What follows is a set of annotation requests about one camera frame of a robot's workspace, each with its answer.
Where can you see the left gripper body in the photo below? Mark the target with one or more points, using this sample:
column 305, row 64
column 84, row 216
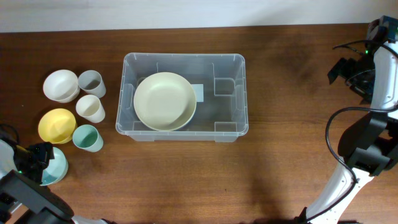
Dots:
column 34, row 159

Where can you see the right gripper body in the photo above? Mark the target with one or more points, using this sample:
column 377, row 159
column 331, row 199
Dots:
column 360, row 74

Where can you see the mint green small bowl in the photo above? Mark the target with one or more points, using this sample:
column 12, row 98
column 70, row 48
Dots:
column 56, row 170

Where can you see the yellow small bowl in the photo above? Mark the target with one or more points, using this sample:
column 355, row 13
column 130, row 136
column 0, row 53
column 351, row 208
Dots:
column 57, row 126

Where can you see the white small bowl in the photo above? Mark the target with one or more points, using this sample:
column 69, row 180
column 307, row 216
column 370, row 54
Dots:
column 61, row 86

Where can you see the cream plate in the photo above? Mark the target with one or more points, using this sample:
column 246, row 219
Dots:
column 165, row 101

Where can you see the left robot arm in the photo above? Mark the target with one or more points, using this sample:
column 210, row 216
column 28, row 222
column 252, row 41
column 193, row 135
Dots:
column 21, row 184

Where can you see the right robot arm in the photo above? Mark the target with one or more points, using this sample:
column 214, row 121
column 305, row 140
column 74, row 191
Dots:
column 369, row 146

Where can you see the mint green plastic cup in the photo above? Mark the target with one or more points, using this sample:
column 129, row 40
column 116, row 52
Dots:
column 88, row 138

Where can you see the cream plastic cup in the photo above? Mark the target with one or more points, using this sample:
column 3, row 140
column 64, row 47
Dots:
column 90, row 108

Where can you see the grey plastic cup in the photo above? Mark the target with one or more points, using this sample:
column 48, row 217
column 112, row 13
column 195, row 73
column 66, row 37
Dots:
column 92, row 83

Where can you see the clear plastic storage bin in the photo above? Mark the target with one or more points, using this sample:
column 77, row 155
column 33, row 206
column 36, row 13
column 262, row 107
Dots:
column 222, row 117

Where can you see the white label in bin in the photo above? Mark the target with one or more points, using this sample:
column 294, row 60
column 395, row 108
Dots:
column 199, row 92

